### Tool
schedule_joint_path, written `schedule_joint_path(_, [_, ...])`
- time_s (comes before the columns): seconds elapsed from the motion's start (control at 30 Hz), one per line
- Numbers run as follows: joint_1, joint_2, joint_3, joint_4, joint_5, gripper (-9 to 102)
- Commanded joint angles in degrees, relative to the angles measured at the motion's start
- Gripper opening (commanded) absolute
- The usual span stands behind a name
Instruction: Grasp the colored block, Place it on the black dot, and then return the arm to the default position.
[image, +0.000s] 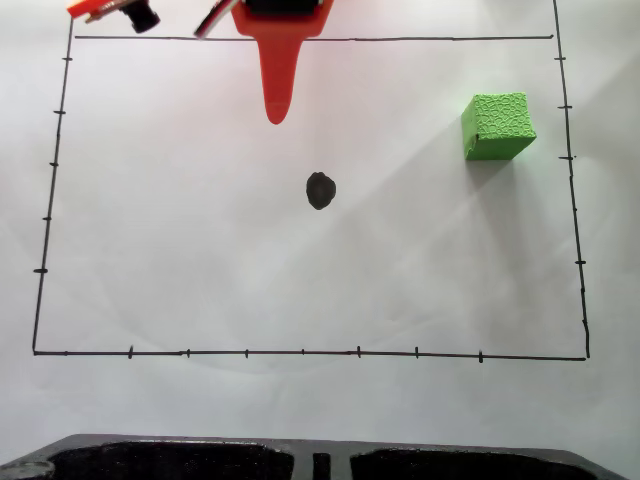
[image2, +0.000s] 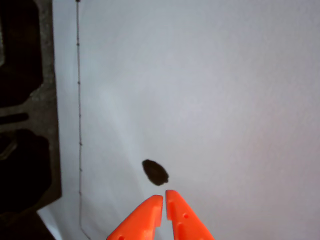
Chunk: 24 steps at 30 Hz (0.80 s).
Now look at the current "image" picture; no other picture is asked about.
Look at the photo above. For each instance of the green textured cube block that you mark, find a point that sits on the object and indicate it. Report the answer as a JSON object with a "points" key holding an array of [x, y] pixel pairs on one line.
{"points": [[500, 125]]}

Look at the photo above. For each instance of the black dot mark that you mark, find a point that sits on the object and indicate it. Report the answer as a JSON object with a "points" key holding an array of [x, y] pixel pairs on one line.
{"points": [[320, 190]]}

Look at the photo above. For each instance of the white paper sheet black lines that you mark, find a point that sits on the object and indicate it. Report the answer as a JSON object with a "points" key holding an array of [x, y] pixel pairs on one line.
{"points": [[200, 250]]}

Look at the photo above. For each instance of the camera module on orange mount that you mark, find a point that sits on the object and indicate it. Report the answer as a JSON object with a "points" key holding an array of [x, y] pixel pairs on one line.
{"points": [[142, 15]]}

